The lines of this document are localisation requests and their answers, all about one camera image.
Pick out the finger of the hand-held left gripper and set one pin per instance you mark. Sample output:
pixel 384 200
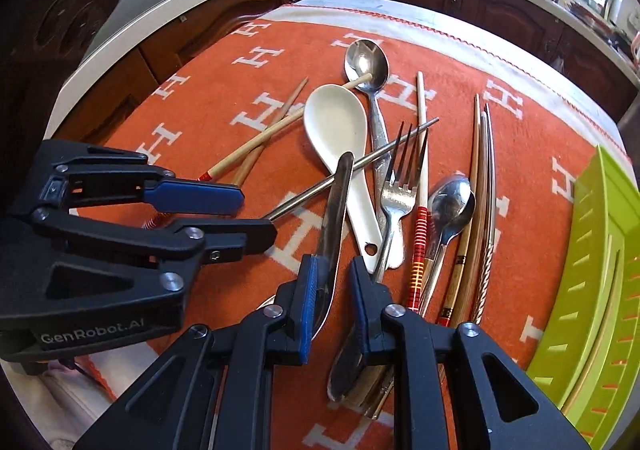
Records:
pixel 235 232
pixel 195 195

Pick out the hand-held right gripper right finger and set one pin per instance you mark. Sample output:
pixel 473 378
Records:
pixel 361 310

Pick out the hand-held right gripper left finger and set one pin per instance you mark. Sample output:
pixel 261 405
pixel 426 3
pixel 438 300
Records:
pixel 306 302

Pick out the metal table knife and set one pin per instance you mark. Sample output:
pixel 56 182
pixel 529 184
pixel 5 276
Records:
pixel 335 210

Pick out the metal fork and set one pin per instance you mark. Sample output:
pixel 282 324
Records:
pixel 397 195

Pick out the white ceramic spoon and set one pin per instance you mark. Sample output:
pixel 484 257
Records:
pixel 332 125

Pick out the twisted metal chopstick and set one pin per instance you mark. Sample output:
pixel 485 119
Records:
pixel 492 210

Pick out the large metal spoon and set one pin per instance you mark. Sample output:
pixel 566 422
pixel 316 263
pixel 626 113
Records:
pixel 365 62

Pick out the green plastic utensil tray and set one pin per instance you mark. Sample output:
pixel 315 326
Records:
pixel 590 305

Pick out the red striped chopstick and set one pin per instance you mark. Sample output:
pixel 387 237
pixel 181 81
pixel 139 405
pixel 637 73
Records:
pixel 420 240
pixel 152 221

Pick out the wooden chopstick red tip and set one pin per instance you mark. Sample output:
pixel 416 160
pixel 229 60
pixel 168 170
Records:
pixel 250 148

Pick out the plain metal chopstick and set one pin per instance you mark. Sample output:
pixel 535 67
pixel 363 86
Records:
pixel 310 194

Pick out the orange printed blanket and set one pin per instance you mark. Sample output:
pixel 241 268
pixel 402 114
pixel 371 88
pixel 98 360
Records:
pixel 200 105

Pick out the plain wooden chopstick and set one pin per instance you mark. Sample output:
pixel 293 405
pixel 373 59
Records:
pixel 280 116

